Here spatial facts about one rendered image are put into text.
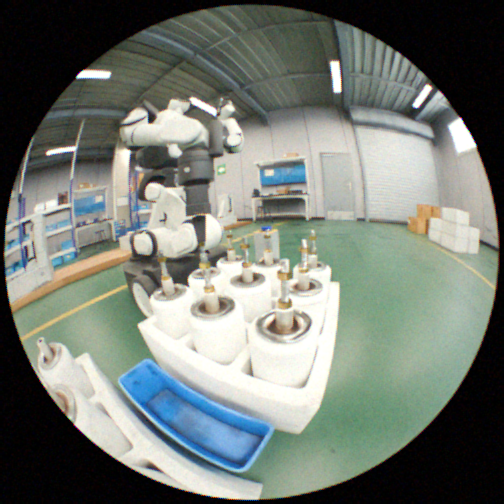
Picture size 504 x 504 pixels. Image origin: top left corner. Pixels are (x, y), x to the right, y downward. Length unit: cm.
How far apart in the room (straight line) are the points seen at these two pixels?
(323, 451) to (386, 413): 16
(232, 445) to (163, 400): 20
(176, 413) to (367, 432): 42
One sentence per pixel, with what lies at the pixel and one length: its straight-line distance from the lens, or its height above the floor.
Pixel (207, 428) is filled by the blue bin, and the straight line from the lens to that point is 42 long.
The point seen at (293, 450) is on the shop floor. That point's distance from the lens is 40.
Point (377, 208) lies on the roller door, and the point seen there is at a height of 41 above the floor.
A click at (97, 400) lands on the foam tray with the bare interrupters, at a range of 33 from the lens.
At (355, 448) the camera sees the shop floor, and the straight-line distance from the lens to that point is 43.
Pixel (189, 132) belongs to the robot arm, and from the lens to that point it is 40.
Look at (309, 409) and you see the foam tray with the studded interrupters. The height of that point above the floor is 17.
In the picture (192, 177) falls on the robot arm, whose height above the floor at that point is 48.
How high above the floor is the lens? 40
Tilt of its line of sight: 14 degrees down
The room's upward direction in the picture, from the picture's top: 4 degrees counter-clockwise
